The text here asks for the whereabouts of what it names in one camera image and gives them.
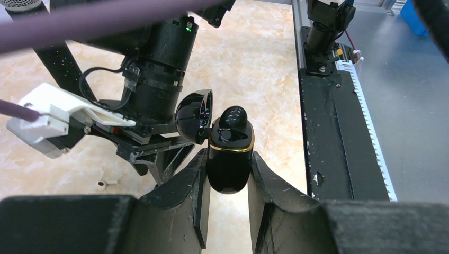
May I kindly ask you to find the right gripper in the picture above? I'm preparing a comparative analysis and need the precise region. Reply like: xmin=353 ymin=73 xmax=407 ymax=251
xmin=87 ymin=99 xmax=195 ymax=186

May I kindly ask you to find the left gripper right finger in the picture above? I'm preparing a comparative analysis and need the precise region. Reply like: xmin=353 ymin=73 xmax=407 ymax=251
xmin=248 ymin=152 xmax=448 ymax=253

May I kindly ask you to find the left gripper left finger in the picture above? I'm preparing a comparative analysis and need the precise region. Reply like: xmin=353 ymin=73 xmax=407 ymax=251
xmin=1 ymin=149 xmax=210 ymax=253

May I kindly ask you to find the black earbud case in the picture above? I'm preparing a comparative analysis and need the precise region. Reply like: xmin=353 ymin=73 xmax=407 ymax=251
xmin=175 ymin=89 xmax=255 ymax=194

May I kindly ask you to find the black earbud front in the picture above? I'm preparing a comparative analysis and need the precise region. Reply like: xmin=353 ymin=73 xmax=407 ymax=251
xmin=219 ymin=105 xmax=248 ymax=128

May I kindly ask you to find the white earbud lower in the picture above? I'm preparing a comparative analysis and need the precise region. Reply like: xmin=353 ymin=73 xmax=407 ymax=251
xmin=95 ymin=179 xmax=120 ymax=192

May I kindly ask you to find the black microphone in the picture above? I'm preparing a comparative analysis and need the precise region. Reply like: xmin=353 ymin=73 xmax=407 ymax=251
xmin=1 ymin=1 xmax=95 ymax=99

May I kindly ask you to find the blue bin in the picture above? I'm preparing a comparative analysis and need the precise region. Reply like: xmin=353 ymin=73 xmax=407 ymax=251
xmin=400 ymin=0 xmax=429 ymax=37

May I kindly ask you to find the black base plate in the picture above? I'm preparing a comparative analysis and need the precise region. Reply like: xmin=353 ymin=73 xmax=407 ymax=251
xmin=299 ymin=60 xmax=396 ymax=201

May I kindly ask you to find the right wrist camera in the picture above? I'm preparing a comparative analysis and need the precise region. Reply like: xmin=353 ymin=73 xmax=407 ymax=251
xmin=1 ymin=83 xmax=136 ymax=159

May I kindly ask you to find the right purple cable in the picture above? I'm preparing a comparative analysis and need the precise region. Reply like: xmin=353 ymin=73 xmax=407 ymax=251
xmin=0 ymin=0 xmax=225 ymax=123

